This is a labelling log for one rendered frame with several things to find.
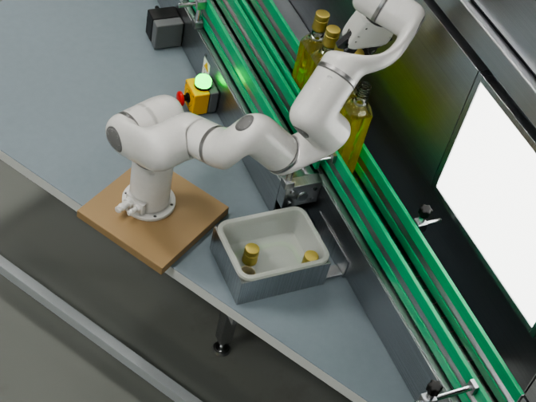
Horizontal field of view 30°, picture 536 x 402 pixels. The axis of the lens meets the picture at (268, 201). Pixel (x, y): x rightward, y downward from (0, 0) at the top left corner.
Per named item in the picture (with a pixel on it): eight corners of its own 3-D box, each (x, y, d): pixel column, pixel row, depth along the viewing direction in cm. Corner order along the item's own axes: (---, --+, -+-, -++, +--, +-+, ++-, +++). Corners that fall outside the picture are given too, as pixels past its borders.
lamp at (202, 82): (214, 89, 258) (215, 80, 256) (197, 92, 257) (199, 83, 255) (207, 78, 261) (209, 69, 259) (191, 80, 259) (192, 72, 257)
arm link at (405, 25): (315, 70, 198) (372, -18, 200) (370, 105, 198) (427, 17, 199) (317, 61, 190) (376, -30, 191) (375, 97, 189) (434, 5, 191)
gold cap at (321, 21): (321, 35, 233) (325, 20, 230) (309, 28, 234) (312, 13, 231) (329, 29, 236) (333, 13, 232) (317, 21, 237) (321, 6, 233)
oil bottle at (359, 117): (354, 173, 238) (376, 108, 223) (333, 178, 236) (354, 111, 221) (344, 157, 242) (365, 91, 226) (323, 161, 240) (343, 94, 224)
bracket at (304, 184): (317, 203, 239) (324, 183, 234) (281, 210, 235) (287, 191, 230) (311, 192, 241) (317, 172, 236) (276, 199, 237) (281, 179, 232)
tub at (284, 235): (325, 283, 231) (333, 259, 224) (236, 305, 222) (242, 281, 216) (295, 227, 241) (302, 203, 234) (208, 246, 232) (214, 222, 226)
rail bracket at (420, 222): (434, 249, 227) (452, 210, 217) (408, 255, 224) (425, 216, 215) (426, 236, 229) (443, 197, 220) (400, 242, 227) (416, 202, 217)
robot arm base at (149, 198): (139, 236, 228) (143, 191, 217) (100, 205, 232) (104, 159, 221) (186, 203, 237) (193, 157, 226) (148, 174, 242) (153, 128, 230)
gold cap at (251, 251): (245, 267, 228) (248, 255, 224) (239, 256, 230) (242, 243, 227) (259, 264, 229) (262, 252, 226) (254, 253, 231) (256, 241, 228)
